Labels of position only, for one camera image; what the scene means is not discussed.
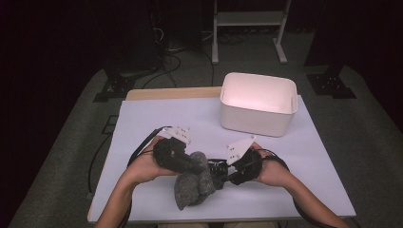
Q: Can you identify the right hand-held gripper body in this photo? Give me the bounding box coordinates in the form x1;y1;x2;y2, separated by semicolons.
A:
225;135;264;187

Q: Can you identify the grey fluffy cloth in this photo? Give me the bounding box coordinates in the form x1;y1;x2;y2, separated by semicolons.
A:
173;151;218;212

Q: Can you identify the wooden table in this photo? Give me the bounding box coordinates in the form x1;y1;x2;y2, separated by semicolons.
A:
125;85;223;102

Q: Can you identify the left hand-held gripper black cable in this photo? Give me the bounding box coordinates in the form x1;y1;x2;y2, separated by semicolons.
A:
118;125;172;228

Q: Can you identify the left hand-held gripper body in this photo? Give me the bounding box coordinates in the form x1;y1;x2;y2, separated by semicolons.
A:
153;125;207;176

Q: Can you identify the person's right hand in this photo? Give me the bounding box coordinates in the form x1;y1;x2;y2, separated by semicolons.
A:
250;142;295;188

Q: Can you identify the white metal frame stand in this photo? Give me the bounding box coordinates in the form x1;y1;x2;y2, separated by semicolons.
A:
211;0;293;66

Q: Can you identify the black metal stand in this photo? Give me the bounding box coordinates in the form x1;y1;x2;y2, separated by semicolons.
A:
305;56;357;100
93;47;160;103

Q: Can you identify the white plastic storage box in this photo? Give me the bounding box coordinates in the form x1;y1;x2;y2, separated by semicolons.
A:
220;71;298;138

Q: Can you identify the person's left hand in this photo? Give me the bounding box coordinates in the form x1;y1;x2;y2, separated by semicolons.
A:
126;136;179;185

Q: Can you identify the black floor cable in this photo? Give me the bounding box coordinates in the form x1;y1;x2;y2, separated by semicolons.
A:
142;53;182;89
87;132;112;194

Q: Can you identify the white sheet table cover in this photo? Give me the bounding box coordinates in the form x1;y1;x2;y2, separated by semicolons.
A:
87;94;356;224

